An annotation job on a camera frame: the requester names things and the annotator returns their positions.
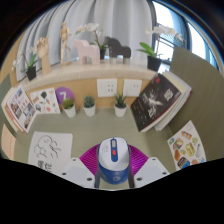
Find small orchid in black pot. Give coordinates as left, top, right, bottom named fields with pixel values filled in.
left=12, top=46, right=43, bottom=82

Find white wall socket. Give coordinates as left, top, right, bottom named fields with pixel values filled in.
left=122, top=78, right=143, bottom=98
left=96, top=78, right=118, bottom=98

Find white sticker sheet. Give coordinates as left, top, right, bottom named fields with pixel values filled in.
left=29, top=87, right=62, bottom=115

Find dark wooden horse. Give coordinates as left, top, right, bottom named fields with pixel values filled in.
left=103, top=36, right=132, bottom=65

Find large orchid in black pot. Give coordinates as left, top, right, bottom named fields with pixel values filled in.
left=136, top=24, right=184, bottom=73

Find pink wooden horse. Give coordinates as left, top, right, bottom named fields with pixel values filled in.
left=72, top=38, right=101, bottom=66

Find white mouse pad with drawing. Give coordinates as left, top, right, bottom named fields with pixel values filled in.
left=27, top=131, right=74, bottom=176

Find wooden hand model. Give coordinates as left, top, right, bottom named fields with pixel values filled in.
left=35, top=35, right=53, bottom=76

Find white orchid behind horses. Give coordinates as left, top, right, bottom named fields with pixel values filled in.
left=75, top=22, right=109, bottom=61

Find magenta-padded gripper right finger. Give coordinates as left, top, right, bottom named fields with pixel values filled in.
left=127, top=144, right=171, bottom=188

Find colourful food sticker sheet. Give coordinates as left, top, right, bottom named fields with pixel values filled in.
left=166, top=120, right=207, bottom=172

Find white books behind black book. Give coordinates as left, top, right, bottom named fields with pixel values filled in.
left=153, top=70, right=193, bottom=132

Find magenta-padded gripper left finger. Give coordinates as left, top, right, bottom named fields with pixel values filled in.
left=59, top=144, right=101, bottom=189

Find purple round disc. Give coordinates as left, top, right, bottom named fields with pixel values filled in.
left=54, top=86, right=76, bottom=107

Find grey-white curtain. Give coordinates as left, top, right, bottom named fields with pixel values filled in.
left=15, top=0, right=158, bottom=83

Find black book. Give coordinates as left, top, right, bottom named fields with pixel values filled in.
left=130, top=73, right=183, bottom=133

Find blue and white computer mouse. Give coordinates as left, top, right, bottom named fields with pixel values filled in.
left=96, top=136, right=131, bottom=185

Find beige card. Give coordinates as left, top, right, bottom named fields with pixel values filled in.
left=0, top=123, right=17, bottom=161

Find red and white magazine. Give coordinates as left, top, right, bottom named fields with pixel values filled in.
left=4, top=84, right=38, bottom=134

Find small succulent in white pot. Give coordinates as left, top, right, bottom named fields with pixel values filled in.
left=82, top=95, right=97, bottom=117
left=113, top=92, right=128, bottom=118
left=61, top=97, right=77, bottom=119

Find wooden mannequin figure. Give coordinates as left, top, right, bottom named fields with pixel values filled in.
left=59, top=21, right=73, bottom=65

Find window with dark frame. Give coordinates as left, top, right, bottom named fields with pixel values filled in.
left=151, top=0, right=224, bottom=73

